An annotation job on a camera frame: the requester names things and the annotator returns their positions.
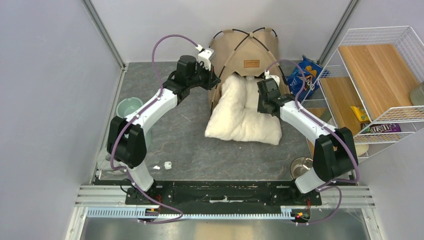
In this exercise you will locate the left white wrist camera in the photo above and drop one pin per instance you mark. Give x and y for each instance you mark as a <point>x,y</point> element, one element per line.
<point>204,56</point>

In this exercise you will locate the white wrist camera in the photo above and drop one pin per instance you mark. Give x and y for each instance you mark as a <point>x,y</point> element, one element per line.
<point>204,56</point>
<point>269,76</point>

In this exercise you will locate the mint green bowl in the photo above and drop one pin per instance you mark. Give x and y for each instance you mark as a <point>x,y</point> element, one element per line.
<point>128,106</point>

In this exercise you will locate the black tent pole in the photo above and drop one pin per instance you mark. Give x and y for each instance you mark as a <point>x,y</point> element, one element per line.
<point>248,36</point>

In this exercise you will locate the clear glass jar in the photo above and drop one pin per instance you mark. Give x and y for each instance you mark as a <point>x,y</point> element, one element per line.
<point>417,95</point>

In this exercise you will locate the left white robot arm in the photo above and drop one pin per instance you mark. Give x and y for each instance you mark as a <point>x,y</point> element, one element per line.
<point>126,141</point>

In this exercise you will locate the grey toilet paper roll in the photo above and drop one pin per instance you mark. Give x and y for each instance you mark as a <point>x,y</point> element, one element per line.
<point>103,162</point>

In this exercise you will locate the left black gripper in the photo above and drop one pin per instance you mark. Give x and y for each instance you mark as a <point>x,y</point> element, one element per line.
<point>205,77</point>

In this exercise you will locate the steel pet bowl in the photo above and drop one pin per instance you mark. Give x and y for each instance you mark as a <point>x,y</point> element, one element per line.
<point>300,166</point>

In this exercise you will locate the purple candy bag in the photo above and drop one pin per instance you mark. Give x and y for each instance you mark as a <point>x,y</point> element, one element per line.
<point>381,128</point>

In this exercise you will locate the small white plastic cap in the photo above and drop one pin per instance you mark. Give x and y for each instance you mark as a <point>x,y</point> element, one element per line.
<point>168,165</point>

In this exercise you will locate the cream round object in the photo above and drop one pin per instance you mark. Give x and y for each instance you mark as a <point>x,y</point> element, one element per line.
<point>361,149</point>

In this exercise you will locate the yellow snack packet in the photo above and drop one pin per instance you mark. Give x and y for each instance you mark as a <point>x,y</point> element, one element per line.
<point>360,113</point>

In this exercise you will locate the blue chip bag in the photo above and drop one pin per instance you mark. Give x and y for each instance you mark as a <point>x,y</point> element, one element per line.
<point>304,80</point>

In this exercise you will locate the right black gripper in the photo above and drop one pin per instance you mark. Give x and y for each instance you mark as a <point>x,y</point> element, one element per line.
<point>265,88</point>

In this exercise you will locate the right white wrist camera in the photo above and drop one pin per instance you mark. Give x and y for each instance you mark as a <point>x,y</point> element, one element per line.
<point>269,76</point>

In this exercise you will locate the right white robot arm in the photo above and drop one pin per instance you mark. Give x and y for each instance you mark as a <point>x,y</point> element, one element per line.
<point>334,151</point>

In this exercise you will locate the white wire shelf rack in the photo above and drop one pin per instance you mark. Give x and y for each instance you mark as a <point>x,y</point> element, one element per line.
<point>374,68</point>

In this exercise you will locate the white fluffy pillow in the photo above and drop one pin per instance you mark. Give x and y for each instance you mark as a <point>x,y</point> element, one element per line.
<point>236,118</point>

